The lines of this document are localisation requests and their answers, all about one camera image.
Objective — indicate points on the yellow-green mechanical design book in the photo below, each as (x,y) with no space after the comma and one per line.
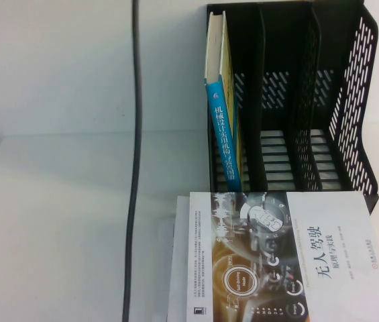
(222,134)

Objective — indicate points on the white orange navy book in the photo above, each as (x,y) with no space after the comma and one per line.
(175,234)

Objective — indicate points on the black plastic book stand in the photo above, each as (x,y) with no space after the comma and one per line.
(286,50)

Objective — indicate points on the white self-driving book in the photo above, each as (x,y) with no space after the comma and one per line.
(326,251)

